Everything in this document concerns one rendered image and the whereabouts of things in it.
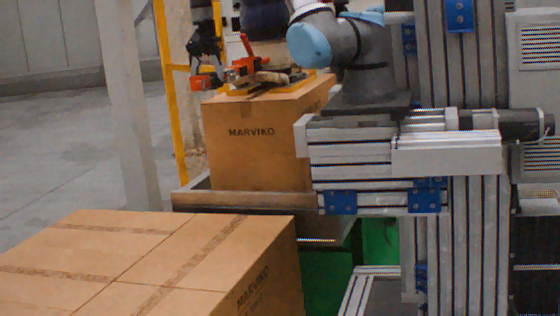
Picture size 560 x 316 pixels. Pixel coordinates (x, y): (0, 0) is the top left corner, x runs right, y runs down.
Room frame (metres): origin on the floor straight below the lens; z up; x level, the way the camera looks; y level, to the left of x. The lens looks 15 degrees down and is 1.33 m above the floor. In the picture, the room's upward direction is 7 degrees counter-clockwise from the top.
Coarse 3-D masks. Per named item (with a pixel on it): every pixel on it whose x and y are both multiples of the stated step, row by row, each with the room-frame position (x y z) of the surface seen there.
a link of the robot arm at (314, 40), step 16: (288, 0) 1.52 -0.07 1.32; (304, 0) 1.49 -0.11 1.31; (320, 0) 1.51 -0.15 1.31; (304, 16) 1.46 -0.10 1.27; (320, 16) 1.46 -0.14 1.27; (288, 32) 1.48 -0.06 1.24; (304, 32) 1.43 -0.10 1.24; (320, 32) 1.43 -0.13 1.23; (336, 32) 1.45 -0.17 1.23; (352, 32) 1.47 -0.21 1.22; (288, 48) 1.49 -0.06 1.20; (304, 48) 1.44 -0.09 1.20; (320, 48) 1.42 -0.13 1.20; (336, 48) 1.44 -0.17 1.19; (352, 48) 1.47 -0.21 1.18; (304, 64) 1.46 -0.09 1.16; (320, 64) 1.44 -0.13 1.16; (336, 64) 1.48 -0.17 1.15
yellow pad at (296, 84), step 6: (288, 78) 2.46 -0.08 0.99; (300, 78) 2.57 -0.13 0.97; (306, 78) 2.58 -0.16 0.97; (312, 78) 2.62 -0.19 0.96; (294, 84) 2.44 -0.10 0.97; (300, 84) 2.46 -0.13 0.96; (306, 84) 2.54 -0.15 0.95; (270, 90) 2.40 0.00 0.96; (276, 90) 2.39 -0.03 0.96; (282, 90) 2.38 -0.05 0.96; (288, 90) 2.37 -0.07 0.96; (294, 90) 2.38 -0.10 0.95
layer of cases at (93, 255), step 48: (48, 240) 2.09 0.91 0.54; (96, 240) 2.05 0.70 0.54; (144, 240) 2.00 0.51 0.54; (192, 240) 1.95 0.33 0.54; (240, 240) 1.91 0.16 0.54; (288, 240) 2.01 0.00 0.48; (0, 288) 1.69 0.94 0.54; (48, 288) 1.66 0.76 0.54; (96, 288) 1.63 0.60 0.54; (144, 288) 1.61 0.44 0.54; (192, 288) 1.58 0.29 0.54; (240, 288) 1.61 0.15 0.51; (288, 288) 1.96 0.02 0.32
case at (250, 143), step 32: (224, 96) 2.47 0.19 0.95; (256, 96) 2.37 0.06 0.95; (288, 96) 2.28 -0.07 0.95; (320, 96) 2.51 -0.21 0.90; (224, 128) 2.33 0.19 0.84; (256, 128) 2.28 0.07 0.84; (288, 128) 2.24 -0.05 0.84; (224, 160) 2.34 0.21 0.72; (256, 160) 2.29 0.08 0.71; (288, 160) 2.24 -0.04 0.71
